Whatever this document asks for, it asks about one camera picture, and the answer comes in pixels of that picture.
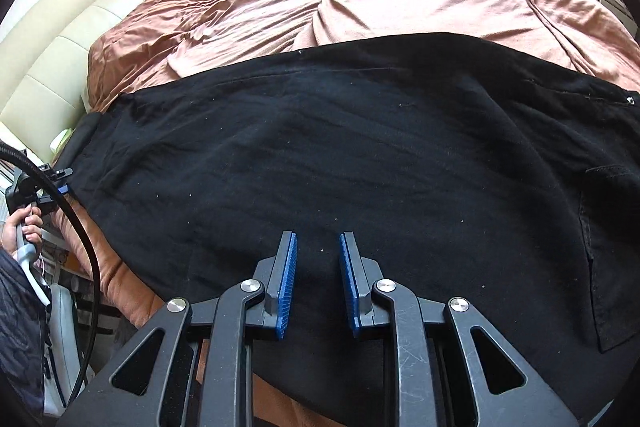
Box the green tissue pack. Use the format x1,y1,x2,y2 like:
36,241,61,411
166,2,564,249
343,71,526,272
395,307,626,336
50,129,76,152

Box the black flexible cable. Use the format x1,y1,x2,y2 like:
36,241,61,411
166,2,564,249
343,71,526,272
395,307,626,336
0,139,103,388

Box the cream padded headboard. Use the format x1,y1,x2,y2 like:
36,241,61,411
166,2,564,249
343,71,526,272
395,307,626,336
0,0,226,158

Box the black pants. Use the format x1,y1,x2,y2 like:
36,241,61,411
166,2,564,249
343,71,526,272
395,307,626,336
52,32,640,427

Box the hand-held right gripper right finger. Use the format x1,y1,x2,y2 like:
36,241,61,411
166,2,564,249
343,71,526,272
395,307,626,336
339,231,583,427

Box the brown blanket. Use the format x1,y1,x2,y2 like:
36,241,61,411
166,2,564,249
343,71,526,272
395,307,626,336
50,0,640,427

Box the person's left hand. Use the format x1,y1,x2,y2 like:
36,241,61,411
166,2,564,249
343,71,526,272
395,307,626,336
0,212,45,258

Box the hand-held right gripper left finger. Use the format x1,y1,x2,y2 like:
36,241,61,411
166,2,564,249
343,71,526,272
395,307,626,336
62,231,299,427

